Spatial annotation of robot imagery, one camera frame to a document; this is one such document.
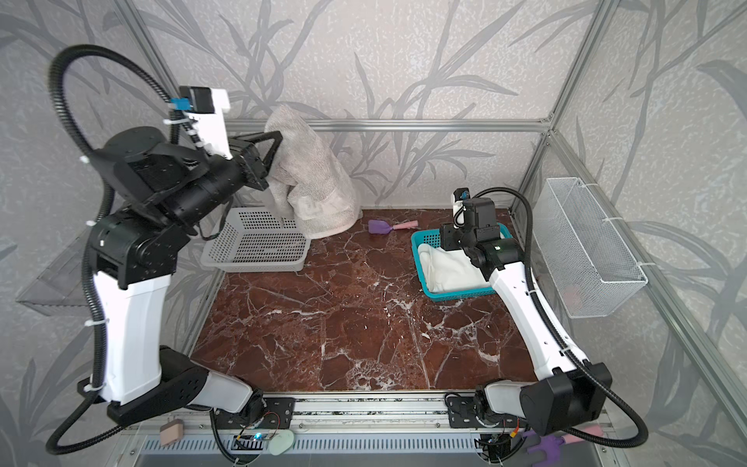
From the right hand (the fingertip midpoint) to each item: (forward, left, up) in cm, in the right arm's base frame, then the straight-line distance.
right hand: (451, 218), depth 78 cm
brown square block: (-46, +70, -25) cm, 88 cm away
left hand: (-9, +33, +33) cm, 48 cm away
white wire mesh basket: (-18, -26, +6) cm, 32 cm away
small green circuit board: (-47, +50, -28) cm, 74 cm away
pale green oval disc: (-48, +43, -26) cm, 70 cm away
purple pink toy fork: (-49, -21, -28) cm, 60 cm away
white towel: (-1, -3, -26) cm, 26 cm away
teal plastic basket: (+10, +2, -22) cm, 24 cm away
